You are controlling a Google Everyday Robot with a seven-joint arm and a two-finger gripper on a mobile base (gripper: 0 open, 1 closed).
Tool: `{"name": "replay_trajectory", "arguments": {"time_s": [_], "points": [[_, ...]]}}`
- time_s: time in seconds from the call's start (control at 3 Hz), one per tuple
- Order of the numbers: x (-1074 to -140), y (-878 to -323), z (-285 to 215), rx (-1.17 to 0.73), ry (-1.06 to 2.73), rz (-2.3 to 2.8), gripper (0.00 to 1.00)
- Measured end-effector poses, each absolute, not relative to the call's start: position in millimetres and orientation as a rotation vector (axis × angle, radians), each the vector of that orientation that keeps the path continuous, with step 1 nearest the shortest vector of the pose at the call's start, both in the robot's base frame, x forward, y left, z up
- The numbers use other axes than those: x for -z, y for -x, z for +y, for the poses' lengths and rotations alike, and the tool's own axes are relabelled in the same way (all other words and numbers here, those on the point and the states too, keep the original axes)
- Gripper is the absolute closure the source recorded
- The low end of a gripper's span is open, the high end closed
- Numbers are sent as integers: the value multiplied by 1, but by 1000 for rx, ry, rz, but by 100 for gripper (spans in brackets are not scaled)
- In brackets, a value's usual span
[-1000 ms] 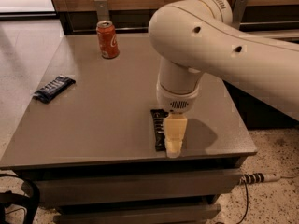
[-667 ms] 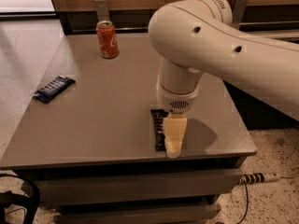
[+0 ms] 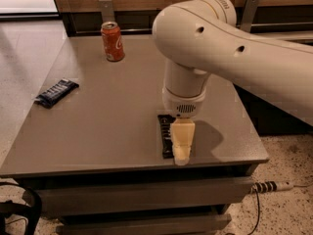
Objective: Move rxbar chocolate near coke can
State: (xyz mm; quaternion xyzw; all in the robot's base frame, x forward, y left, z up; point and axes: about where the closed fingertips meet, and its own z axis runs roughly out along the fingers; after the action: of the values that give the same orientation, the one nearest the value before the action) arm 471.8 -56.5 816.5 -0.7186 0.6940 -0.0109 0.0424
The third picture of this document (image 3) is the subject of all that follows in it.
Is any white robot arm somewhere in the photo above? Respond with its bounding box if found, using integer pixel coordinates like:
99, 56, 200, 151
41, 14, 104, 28
152, 0, 313, 165

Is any grey drawer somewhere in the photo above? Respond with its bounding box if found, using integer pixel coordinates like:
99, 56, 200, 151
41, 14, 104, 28
22, 177, 252, 217
56, 214, 231, 235

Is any upper grey drawer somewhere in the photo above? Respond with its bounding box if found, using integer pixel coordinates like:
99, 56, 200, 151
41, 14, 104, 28
22, 177, 252, 217

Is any right metal bracket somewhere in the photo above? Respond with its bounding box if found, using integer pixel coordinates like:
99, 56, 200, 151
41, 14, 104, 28
240, 0, 260, 32

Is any orange coke can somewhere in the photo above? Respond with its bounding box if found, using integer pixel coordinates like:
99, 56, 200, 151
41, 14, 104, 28
101, 22, 125, 62

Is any white power strip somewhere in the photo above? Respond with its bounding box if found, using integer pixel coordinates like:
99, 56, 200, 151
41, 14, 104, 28
250, 181, 294, 193

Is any lower grey drawer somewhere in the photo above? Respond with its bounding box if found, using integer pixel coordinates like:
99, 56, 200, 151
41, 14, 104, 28
56, 214, 231, 235

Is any black chair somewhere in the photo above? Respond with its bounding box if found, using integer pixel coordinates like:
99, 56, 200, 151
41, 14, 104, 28
0, 187, 42, 235

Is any black rxbar chocolate bar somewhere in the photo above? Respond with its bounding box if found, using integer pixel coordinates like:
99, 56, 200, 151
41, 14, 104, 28
157, 115, 176, 159

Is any metal bracket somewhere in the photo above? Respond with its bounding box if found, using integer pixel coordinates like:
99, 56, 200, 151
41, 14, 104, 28
99, 0, 115, 23
240, 0, 260, 32

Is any left metal bracket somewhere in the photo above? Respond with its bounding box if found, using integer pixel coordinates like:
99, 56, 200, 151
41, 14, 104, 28
99, 0, 115, 23

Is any dark blue snack bar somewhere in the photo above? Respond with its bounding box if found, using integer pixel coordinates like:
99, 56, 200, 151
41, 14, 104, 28
35, 78, 79, 109

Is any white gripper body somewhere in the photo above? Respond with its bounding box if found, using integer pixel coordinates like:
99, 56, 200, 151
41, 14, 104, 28
162, 88, 206, 118

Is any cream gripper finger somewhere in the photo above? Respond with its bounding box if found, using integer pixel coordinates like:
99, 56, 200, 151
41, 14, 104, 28
170, 118, 196, 165

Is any black power cable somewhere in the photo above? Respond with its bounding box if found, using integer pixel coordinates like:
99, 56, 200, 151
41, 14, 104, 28
224, 186, 262, 235

